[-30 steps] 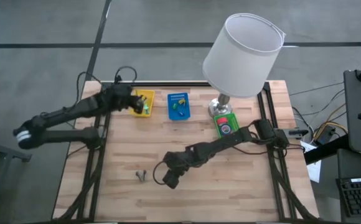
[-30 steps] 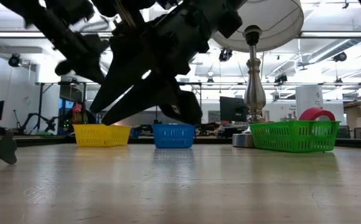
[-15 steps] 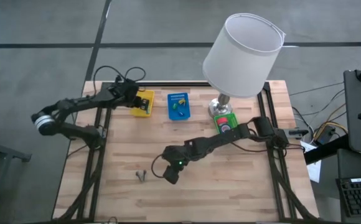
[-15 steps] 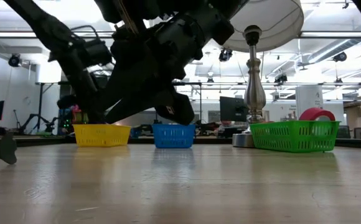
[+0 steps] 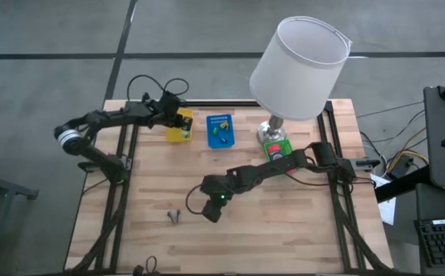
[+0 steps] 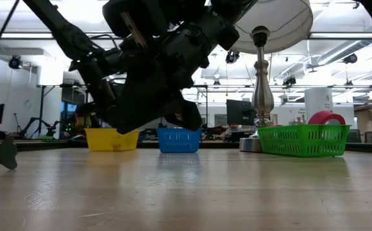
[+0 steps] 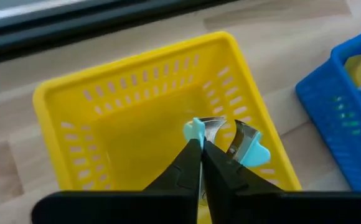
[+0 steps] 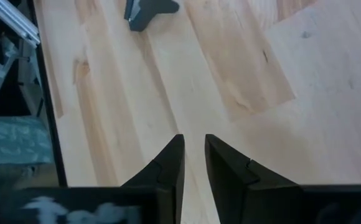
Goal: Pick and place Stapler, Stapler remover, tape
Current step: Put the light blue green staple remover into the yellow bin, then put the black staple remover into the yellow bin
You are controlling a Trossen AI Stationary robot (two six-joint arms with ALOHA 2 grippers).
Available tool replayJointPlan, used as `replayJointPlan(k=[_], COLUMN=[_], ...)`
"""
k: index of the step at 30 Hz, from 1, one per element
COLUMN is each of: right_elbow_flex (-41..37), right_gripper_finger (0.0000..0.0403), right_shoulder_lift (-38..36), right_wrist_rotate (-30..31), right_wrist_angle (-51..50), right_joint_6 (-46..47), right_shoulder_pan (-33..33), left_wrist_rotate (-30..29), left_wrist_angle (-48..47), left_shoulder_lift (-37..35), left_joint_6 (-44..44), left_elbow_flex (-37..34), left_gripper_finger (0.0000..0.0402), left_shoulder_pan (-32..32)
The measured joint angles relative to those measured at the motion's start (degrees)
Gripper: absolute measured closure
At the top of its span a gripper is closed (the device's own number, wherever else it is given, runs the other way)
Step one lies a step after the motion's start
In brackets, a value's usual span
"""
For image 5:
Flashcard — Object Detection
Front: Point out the black keyboard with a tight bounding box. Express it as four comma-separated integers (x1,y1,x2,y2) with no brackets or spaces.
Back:
414,217,445,268

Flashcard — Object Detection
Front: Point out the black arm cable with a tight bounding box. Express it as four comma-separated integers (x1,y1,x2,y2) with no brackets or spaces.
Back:
185,182,208,215
126,74,190,103

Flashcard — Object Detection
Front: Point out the yellow cable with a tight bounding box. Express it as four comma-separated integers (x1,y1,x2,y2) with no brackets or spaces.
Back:
385,149,430,173

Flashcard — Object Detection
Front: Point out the green plastic basket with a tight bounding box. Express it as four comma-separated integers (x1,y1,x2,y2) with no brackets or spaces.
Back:
263,138,298,176

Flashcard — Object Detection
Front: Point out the yellow plastic basket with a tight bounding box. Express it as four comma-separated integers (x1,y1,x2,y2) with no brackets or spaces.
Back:
165,108,195,145

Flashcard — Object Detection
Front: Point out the silver lamp with white shade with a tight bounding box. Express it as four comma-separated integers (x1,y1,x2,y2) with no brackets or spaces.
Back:
249,15,352,146

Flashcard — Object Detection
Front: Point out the black floor stand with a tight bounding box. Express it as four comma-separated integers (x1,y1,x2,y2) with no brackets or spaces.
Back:
0,153,39,276

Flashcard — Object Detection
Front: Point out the black cable loop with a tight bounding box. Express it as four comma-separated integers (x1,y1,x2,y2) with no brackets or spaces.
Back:
132,255,158,276

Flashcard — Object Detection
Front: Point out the black aluminium table frame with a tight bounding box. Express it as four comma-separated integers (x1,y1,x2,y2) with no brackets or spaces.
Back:
64,91,400,276

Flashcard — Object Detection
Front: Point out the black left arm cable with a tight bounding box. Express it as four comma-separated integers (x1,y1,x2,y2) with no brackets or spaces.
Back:
126,74,190,103

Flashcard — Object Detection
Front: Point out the black power box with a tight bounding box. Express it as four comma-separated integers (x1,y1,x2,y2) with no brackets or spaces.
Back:
390,154,414,179

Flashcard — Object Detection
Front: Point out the white paper sheet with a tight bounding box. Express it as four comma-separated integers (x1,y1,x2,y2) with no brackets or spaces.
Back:
370,174,397,226

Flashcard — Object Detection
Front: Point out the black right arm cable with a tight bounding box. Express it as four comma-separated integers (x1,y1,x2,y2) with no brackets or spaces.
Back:
185,182,208,215

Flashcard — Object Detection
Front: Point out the black desk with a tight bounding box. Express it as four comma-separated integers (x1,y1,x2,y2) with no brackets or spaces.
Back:
374,166,445,276

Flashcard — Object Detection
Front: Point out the blue plastic basket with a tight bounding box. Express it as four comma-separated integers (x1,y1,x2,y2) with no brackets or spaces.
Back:
206,113,236,150

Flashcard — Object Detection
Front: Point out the thin grey floor cable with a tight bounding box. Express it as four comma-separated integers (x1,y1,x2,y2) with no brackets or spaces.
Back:
356,100,425,119

